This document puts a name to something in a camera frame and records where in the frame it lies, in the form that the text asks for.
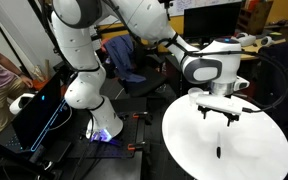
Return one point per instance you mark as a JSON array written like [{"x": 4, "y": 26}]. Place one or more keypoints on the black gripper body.
[{"x": 221, "y": 89}]

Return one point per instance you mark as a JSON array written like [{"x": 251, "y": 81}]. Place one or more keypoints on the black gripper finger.
[
  {"x": 204, "y": 110},
  {"x": 231, "y": 118}
]

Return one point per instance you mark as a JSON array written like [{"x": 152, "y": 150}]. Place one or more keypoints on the black marker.
[{"x": 218, "y": 148}]

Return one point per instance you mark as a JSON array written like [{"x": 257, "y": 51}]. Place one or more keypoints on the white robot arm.
[{"x": 147, "y": 19}]

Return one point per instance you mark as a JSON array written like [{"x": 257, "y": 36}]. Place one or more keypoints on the clear plastic cup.
[{"x": 193, "y": 93}]

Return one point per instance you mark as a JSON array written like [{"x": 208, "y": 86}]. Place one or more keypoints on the round white table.
[{"x": 252, "y": 148}]

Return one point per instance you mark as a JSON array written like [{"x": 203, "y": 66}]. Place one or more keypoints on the round wooden desk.
[{"x": 246, "y": 53}]

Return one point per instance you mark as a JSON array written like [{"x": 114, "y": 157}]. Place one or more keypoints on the white VR headset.
[{"x": 245, "y": 39}]

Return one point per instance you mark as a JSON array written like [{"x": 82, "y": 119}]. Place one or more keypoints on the dark cloth covered chair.
[{"x": 270, "y": 86}]

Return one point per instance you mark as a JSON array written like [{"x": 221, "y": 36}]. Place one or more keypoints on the black computer monitor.
[{"x": 211, "y": 21}]

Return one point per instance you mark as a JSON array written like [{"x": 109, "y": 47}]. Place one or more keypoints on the orange clamp upper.
[{"x": 145, "y": 115}]

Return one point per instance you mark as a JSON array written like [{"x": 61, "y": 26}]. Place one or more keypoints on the orange clamp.
[
  {"x": 136, "y": 146},
  {"x": 145, "y": 115}
]

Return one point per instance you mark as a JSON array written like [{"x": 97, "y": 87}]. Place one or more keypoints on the black office chair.
[{"x": 144, "y": 64}]

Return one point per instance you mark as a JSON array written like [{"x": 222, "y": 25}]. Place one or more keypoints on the orange clamp lower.
[{"x": 136, "y": 146}]

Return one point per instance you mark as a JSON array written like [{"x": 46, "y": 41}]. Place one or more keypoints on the blue jacket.
[{"x": 120, "y": 50}]

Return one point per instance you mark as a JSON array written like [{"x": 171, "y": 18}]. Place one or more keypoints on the black laptop blue light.
[{"x": 31, "y": 124}]

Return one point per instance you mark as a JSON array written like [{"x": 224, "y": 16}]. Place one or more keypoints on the white controller on stand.
[{"x": 18, "y": 104}]

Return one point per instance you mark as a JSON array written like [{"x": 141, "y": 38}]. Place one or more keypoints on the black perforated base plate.
[{"x": 117, "y": 147}]

